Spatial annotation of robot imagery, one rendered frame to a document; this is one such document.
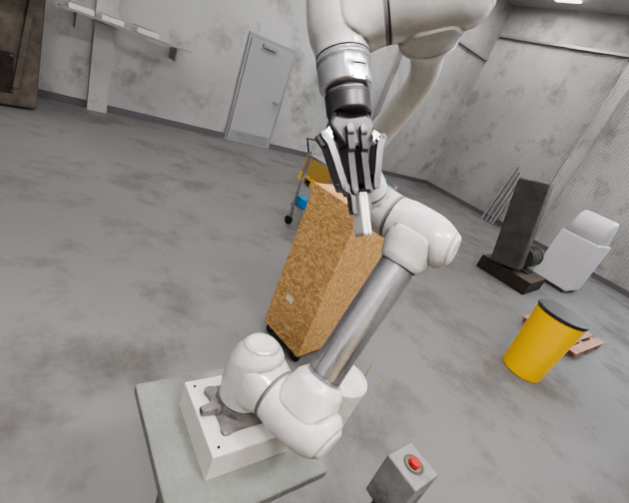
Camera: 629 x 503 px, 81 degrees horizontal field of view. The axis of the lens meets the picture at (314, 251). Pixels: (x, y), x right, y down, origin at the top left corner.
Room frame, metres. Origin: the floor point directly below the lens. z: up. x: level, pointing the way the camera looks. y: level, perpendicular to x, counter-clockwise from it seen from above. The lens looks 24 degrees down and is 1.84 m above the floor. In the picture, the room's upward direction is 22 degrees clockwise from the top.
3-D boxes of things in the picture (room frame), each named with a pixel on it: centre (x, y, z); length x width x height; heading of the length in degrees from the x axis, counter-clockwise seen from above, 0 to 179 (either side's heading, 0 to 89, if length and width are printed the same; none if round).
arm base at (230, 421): (0.86, 0.06, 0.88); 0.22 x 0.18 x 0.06; 133
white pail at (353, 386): (1.78, -0.45, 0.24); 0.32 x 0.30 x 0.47; 132
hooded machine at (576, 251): (7.08, -4.57, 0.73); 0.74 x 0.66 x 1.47; 132
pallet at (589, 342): (4.65, -3.50, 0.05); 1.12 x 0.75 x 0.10; 130
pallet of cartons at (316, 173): (7.40, 0.07, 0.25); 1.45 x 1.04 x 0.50; 133
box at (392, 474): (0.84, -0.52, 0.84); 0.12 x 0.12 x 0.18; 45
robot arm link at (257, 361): (0.87, 0.03, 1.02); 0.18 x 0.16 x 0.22; 61
